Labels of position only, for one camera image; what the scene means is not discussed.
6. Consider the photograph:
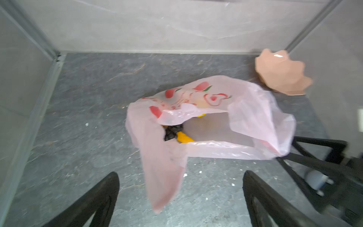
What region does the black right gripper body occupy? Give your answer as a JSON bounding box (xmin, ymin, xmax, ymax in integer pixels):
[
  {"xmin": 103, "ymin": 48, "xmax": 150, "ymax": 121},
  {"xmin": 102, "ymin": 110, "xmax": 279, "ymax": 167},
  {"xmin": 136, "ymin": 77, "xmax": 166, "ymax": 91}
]
[{"xmin": 277, "ymin": 136, "xmax": 363, "ymax": 227}]

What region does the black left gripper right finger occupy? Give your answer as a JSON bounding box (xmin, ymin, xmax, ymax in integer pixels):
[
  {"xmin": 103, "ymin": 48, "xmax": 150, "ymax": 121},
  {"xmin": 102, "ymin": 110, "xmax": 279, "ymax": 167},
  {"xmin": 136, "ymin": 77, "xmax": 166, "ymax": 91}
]
[{"xmin": 243, "ymin": 170, "xmax": 318, "ymax": 227}]

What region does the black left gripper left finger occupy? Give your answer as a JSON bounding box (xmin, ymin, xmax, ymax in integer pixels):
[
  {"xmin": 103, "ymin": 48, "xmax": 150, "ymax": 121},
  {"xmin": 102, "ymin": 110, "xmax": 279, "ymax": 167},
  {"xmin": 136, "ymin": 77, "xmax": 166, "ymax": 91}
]
[{"xmin": 44, "ymin": 172, "xmax": 120, "ymax": 227}]

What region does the pink plastic bag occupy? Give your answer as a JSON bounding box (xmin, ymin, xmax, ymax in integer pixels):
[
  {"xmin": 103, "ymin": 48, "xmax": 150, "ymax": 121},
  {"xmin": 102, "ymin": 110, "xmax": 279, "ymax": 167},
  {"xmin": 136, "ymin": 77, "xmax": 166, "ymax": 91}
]
[{"xmin": 126, "ymin": 76, "xmax": 296, "ymax": 214}]

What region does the pink scalloped plate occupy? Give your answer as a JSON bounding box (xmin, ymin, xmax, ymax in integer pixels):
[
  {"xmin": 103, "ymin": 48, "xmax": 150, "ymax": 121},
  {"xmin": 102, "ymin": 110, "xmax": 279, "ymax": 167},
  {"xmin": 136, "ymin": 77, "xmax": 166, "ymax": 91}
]
[{"xmin": 255, "ymin": 49, "xmax": 313, "ymax": 96}]

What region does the black fake grape bunch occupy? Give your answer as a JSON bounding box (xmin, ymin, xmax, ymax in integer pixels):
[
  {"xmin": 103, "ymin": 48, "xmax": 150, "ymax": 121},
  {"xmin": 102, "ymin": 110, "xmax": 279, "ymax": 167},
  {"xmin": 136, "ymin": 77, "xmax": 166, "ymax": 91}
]
[{"xmin": 163, "ymin": 124, "xmax": 183, "ymax": 141}]

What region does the yellow fake banana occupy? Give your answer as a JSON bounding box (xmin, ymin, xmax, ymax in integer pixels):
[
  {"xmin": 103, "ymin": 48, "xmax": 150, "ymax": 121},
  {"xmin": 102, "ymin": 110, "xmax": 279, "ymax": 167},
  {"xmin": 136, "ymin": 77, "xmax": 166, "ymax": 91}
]
[{"xmin": 176, "ymin": 131, "xmax": 194, "ymax": 143}]

